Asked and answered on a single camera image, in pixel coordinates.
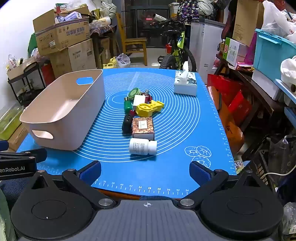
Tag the black green bicycle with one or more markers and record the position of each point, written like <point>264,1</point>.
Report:
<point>178,49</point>

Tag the clear green storage box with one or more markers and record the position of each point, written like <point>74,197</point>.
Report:
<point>9,122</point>

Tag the beige plastic basket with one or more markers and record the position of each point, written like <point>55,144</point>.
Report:
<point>69,111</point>

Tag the white charger plug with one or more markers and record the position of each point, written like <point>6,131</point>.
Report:
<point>138,100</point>

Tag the open printed cardboard box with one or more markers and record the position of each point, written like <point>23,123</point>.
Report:
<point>62,34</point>

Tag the red toy figure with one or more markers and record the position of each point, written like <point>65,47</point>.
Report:
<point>148,97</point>

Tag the orange bag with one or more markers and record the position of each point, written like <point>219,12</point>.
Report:
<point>231,134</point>

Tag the red gift bags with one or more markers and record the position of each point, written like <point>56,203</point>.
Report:
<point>231,99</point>

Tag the brown paper bag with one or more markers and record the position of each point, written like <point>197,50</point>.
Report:
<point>247,23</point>

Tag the green white carton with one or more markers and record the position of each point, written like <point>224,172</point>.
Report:
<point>232,52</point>

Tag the small green bottle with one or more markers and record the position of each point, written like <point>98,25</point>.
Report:
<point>127,105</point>

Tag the red patterned small box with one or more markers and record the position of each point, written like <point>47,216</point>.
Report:
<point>143,126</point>

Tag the blue silicone mat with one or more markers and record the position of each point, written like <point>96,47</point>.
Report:
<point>185,127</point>

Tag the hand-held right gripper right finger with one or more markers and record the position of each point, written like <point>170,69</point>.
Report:
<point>198,173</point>

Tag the white pill bottle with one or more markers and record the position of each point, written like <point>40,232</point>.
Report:
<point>141,146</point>

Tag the flat cardboard box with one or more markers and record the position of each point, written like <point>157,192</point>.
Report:
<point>17,138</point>

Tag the white rolled tube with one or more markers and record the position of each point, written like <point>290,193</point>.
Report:
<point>160,17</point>

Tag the translucent plastic bag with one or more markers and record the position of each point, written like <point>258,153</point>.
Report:
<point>122,60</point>

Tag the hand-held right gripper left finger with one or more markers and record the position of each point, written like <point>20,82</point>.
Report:
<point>92,173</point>

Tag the narrow brown cardboard box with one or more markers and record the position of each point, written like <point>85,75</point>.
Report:
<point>105,53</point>

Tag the red container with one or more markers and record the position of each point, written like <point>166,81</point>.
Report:
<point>168,49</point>

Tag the yellow plastic toy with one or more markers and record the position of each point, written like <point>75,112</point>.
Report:
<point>144,110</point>

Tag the wooden chair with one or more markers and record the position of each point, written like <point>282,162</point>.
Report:
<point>135,42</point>

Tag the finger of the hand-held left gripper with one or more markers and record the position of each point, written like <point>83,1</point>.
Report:
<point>38,154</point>
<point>3,146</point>

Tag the white patterned tissue box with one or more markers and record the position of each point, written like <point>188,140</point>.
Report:
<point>185,87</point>

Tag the yellow plastic jugs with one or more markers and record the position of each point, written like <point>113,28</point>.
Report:
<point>112,63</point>

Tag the black metal cart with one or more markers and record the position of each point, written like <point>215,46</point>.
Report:
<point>25,93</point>

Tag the cardboard box in cart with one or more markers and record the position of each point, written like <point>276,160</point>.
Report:
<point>19,69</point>

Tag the floral garment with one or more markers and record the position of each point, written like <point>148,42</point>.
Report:
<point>188,11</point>

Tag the white plastic bag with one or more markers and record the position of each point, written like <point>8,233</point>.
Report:
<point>275,20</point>

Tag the blue plastic storage bin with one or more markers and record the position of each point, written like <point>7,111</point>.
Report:
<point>272,55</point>

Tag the black car key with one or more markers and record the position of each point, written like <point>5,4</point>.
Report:
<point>126,124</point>

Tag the white flat box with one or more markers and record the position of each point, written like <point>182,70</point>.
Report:
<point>266,85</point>

